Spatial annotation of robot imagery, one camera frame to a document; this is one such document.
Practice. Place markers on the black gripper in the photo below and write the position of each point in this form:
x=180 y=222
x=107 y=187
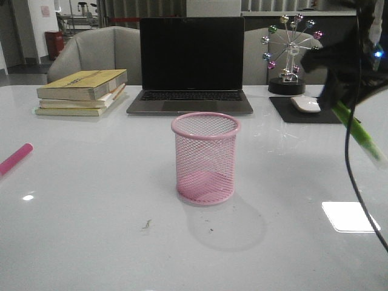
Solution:
x=357 y=65

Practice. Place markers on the green highlighter pen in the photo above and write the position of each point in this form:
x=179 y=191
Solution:
x=360 y=135

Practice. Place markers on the pink highlighter pen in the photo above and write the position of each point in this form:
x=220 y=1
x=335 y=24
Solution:
x=15 y=157

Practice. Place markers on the pink mesh pen holder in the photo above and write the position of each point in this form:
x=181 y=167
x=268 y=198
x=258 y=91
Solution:
x=205 y=156

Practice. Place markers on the white computer mouse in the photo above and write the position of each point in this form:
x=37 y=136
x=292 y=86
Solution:
x=305 y=104

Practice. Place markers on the black mouse pad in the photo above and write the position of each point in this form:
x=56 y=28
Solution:
x=290 y=114

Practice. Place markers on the ferris wheel desk toy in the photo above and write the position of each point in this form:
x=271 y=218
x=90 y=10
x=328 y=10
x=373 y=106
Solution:
x=287 y=42

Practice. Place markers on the grey right armchair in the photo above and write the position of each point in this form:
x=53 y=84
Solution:
x=255 y=71

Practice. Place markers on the grey armchair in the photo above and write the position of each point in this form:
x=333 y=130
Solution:
x=255 y=71
x=100 y=49

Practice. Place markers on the grey open laptop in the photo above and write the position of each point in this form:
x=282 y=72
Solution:
x=191 y=64

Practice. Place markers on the grey left armchair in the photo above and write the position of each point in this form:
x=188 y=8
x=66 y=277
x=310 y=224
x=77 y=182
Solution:
x=100 y=49

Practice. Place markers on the middle white book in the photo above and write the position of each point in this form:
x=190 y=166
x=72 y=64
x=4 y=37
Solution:
x=101 y=103

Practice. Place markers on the yellow top book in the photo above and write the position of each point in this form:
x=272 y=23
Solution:
x=85 y=85

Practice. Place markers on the bottom pale book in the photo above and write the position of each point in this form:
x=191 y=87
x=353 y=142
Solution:
x=78 y=111

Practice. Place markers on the red bin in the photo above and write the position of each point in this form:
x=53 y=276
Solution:
x=55 y=43

